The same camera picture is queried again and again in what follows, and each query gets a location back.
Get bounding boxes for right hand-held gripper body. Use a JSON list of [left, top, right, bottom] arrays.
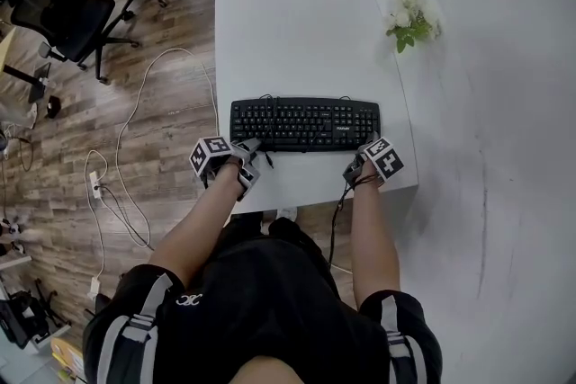
[[342, 136, 405, 191]]

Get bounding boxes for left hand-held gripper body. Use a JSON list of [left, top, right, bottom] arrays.
[[188, 135, 263, 201]]

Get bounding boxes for thin black cable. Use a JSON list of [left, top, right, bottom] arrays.
[[258, 93, 353, 170]]

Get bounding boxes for black keyboard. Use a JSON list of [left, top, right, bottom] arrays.
[[229, 96, 382, 154]]

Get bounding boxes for person's left forearm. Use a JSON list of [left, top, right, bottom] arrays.
[[148, 156, 245, 290]]

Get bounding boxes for person's right forearm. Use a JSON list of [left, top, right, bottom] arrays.
[[349, 159, 402, 312]]

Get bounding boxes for white table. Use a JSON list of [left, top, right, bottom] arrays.
[[213, 0, 420, 216]]

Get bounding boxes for green plant with white flowers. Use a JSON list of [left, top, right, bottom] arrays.
[[379, 0, 444, 56]]

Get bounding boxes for person's black clothing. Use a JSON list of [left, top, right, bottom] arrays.
[[81, 217, 445, 384]]

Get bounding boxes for yellow standing desk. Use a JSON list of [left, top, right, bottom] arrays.
[[0, 28, 51, 105]]

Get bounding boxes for yellow cardboard box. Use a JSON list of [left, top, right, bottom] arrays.
[[49, 335, 87, 380]]

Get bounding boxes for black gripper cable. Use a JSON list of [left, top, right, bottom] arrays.
[[327, 174, 380, 272]]

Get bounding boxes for long white floor cable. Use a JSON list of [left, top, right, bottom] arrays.
[[115, 47, 221, 250]]

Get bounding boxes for black floor cable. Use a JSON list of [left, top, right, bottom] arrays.
[[95, 183, 155, 249]]

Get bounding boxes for white power strip cord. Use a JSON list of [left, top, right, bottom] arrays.
[[84, 148, 110, 299]]

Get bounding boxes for grey left harness strap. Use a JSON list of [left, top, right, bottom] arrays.
[[95, 271, 176, 384]]

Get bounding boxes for grey harness strap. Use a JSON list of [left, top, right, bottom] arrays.
[[95, 271, 176, 384], [379, 293, 429, 384]]

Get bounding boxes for grey right harness strap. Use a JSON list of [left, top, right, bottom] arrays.
[[379, 293, 429, 384]]

